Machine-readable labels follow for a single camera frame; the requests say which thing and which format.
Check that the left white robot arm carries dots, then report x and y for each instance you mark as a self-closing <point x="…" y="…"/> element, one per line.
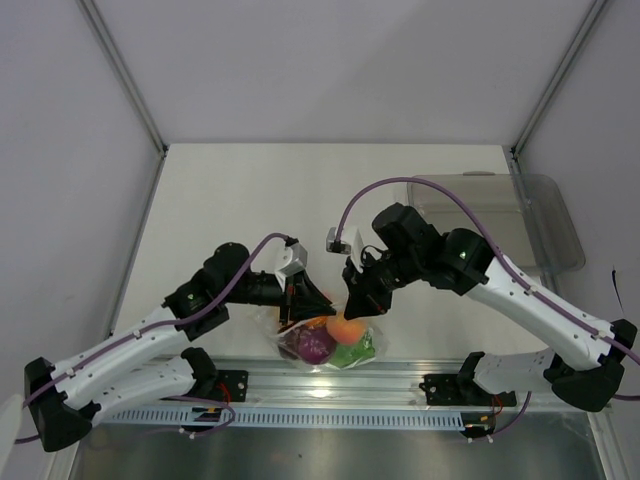
<point x="156" y="359"/>

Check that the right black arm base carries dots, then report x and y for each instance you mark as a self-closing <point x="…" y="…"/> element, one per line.
<point x="449" y="390"/>

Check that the purple red onion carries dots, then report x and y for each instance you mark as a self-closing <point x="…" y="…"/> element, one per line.
<point x="313" y="346"/>

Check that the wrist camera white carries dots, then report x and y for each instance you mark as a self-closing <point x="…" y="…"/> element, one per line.
<point x="350" y="244"/>
<point x="289" y="261"/>

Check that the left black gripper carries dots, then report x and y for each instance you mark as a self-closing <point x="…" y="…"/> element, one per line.
<point x="304" y="299"/>

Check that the grey slotted cable duct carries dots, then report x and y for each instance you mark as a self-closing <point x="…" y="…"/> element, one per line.
<point x="248" y="416"/>

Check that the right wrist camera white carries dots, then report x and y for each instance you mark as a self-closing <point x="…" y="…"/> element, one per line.
<point x="350" y="244"/>

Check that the clear zip top bag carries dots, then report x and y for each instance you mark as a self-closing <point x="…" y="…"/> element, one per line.
<point x="280" y="336"/>

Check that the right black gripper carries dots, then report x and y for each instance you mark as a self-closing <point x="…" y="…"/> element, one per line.
<point x="364" y="299"/>

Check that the peach fruit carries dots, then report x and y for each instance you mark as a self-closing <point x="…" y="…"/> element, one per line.
<point x="345" y="332"/>

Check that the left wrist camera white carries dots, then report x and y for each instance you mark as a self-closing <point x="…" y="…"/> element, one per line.
<point x="289" y="261"/>

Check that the green lettuce leaf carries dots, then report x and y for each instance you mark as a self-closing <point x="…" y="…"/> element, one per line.
<point x="347" y="357"/>

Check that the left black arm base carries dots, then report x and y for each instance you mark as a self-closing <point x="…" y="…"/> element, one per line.
<point x="227" y="386"/>

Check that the aluminium mounting rail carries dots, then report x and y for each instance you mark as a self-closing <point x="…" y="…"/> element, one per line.
<point x="279" y="384"/>

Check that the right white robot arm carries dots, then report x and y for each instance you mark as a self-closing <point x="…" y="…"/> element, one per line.
<point x="582" y="361"/>

